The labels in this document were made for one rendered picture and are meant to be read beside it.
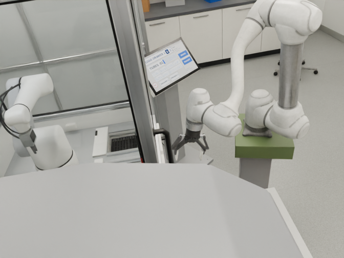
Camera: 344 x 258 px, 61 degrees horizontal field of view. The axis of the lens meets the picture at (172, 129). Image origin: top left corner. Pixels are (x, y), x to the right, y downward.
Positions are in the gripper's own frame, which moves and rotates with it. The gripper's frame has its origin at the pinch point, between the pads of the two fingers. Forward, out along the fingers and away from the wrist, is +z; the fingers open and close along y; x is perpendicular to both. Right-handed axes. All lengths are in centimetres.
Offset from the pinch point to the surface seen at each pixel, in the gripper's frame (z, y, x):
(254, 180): 39, -56, -18
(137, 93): -67, 31, 49
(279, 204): 12, -46, 25
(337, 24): 12, -313, -334
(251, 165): 26, -51, -19
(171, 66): -10, -2, -96
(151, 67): -11, 14, -89
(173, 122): 43, -9, -95
